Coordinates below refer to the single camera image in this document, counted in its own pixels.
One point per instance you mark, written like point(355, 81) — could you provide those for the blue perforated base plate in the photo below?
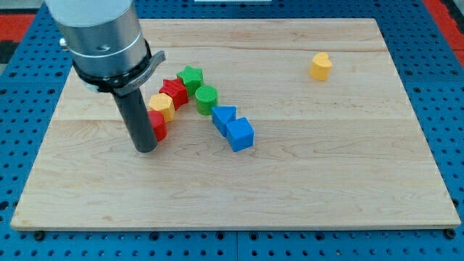
point(428, 65)

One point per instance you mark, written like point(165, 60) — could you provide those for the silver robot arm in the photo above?
point(105, 40)

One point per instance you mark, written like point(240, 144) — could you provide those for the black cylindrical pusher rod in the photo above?
point(135, 116)

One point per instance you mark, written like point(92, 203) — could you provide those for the blue cube block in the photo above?
point(239, 134)

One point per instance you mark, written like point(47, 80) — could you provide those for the red star block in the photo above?
point(176, 90)

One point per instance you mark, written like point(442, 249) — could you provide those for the red round block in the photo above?
point(158, 124)

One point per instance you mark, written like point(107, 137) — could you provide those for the green cylinder block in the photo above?
point(206, 99)

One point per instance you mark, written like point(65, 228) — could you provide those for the yellow hexagon block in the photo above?
point(164, 104)

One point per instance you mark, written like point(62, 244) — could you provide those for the green star block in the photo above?
point(192, 78)

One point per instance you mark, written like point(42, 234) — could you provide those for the wooden board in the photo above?
point(347, 153)

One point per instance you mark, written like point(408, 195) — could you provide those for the yellow heart block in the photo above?
point(320, 67)

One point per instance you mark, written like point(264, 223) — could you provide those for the blue triangle block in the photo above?
point(221, 116)

